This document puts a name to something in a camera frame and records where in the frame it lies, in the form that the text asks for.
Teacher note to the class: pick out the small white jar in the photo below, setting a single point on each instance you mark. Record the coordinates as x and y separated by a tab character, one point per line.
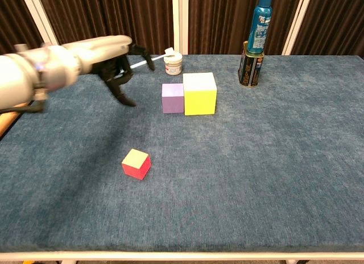
173	65

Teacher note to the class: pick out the blue table cloth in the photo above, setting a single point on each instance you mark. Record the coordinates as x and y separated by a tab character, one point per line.
227	175

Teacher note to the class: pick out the brown pleated partition screen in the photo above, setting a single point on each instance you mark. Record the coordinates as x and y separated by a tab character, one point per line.
113	19
11	19
335	19
221	19

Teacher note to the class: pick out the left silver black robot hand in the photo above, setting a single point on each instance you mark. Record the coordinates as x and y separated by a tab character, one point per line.
99	52

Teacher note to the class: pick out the purple cube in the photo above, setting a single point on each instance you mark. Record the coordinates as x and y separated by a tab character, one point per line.
172	100

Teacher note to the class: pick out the dark metal tin can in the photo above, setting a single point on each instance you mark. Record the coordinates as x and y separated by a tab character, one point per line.
250	69

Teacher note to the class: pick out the white toothbrush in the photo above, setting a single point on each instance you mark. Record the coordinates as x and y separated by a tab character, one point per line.
159	58

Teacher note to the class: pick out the blue spray bottle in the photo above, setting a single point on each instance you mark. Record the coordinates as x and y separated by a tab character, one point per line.
260	25

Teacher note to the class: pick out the large yellow cube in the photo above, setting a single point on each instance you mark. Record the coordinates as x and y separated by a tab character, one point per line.
199	100

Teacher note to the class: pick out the wooden stick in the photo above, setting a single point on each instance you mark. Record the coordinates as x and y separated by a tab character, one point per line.
7	123

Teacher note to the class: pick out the small red cube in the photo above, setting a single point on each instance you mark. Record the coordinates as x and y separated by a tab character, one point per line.
135	164

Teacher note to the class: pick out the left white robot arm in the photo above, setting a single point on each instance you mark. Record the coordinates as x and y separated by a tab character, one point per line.
20	76

